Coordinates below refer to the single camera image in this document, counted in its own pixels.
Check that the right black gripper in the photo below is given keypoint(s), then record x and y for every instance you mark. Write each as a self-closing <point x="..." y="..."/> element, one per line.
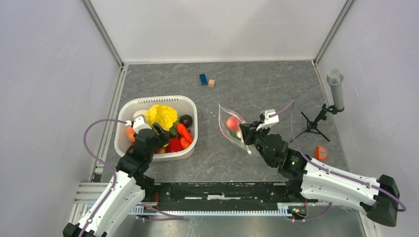
<point x="248" y="131"/>

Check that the clear polka dot zip bag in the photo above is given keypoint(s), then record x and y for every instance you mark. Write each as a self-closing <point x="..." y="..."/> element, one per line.
<point x="223" y="114"/>

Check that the pink toy peach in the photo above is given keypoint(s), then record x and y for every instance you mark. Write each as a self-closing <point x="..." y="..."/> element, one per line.
<point x="233" y="123"/>

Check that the green toy vegetable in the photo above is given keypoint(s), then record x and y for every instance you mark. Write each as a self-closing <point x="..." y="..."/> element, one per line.
<point x="233" y="133"/>

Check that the white toy mushroom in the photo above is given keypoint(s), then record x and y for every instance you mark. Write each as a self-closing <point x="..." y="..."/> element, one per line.
<point x="239" y="134"/>

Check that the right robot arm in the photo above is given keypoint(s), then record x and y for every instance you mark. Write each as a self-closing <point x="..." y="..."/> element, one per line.
<point x="311" y="179"/>

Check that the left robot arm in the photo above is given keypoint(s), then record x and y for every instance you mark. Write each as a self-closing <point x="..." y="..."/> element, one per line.
<point x="127" y="188"/>

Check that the red toy pepper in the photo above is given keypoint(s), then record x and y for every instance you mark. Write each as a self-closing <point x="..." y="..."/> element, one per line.
<point x="174" y="146"/>

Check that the orange toy carrot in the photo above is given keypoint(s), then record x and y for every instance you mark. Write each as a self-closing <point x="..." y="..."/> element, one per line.
<point x="182" y="130"/>

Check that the yellow toy cabbage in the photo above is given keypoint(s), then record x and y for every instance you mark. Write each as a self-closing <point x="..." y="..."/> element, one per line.
<point x="164" y="115"/>

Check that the orange toy tomato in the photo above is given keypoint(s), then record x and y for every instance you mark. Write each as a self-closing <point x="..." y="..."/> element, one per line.
<point x="184" y="143"/>

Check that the dark brown toy fruit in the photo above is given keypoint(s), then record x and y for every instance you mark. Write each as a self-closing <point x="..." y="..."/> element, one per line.
<point x="186" y="120"/>

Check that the orange toy peach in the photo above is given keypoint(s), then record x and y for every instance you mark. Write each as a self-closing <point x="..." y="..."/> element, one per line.
<point x="130" y="134"/>

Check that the blue lego brick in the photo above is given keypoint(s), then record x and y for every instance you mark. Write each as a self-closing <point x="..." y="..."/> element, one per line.
<point x="203" y="79"/>

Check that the wooden cube centre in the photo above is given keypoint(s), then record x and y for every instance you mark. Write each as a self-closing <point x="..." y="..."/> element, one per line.
<point x="211" y="83"/>

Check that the orange round toy slice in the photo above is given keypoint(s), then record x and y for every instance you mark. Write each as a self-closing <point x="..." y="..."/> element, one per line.
<point x="321" y="153"/>

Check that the grey microphone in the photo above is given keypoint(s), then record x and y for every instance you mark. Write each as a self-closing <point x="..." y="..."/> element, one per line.
<point x="335" y="80"/>

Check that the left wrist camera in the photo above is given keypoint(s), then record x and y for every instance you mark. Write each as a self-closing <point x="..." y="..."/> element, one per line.
<point x="139" y="123"/>

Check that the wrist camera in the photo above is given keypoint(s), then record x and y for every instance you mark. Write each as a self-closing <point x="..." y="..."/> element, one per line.
<point x="139" y="123"/>
<point x="268" y="119"/>

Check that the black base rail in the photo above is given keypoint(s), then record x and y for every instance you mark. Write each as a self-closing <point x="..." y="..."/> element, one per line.
<point x="221" y="196"/>

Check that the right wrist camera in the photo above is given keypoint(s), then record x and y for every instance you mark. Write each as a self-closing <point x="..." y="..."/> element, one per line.
<point x="268" y="119"/>

